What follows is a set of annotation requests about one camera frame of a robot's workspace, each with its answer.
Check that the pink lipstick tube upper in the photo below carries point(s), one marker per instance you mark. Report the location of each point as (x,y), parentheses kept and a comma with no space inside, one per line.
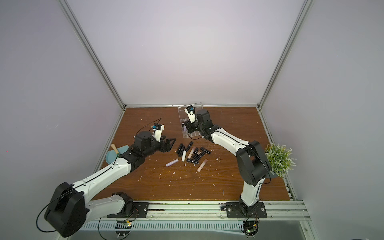
(191,152)

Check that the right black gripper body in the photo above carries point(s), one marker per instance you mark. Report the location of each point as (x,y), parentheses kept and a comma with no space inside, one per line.
(191,127)

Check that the teal dustpan tray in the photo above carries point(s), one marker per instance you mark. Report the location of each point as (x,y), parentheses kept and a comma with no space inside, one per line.
(111,155)

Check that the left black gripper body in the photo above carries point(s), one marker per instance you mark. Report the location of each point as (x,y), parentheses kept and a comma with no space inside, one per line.
(153,147)

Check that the controller board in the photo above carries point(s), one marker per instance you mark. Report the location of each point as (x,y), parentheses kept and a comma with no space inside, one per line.
(250,229)
(123,229)

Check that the right controller board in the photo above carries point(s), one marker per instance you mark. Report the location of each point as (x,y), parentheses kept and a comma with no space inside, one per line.
(250,229)

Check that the black lipstick left pair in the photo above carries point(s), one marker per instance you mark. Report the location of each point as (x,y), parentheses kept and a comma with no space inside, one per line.
(179,148)

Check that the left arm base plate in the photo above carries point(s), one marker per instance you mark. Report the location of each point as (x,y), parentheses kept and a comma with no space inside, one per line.
(132,210)

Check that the pink lipstick tube lower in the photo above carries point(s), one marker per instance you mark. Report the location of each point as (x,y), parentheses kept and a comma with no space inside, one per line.
(202,165)

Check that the pink lipstick tube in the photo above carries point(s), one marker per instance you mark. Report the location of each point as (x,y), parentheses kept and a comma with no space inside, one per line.
(202,165)
(191,152)

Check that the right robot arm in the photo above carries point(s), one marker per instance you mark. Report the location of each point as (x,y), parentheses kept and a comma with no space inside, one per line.
(253,164)

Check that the green rake wooden handle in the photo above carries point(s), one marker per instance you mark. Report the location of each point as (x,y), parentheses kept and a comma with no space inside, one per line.
(115,149)

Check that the aluminium front rail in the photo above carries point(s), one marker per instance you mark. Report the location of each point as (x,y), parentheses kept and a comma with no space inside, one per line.
(199,210)

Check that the left controller board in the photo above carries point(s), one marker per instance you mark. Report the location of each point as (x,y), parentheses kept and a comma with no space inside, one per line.
(123,229)

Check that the black lipstick centre right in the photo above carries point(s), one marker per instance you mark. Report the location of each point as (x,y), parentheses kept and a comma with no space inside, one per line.
(199,156)

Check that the black lipstick top middle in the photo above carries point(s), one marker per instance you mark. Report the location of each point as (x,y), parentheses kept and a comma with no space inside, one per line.
(189,146)

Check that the clear acrylic lipstick organizer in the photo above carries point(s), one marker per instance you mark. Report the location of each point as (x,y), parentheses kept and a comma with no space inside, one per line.
(184,118)

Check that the white lipstick tube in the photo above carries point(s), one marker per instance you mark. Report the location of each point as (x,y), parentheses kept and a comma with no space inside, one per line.
(184,155)

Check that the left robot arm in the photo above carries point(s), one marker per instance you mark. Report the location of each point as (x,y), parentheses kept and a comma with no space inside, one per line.
(73,205)

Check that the black lipstick pair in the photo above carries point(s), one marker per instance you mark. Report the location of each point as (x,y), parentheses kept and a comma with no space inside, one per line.
(181,151)
(179,148)

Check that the green artificial plant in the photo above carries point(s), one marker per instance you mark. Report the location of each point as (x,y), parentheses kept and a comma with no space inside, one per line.
(280,158)

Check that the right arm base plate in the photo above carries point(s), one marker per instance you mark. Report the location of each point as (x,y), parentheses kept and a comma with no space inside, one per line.
(237,210)

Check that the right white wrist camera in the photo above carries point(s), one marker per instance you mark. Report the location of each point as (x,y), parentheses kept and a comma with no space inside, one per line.
(191,112)

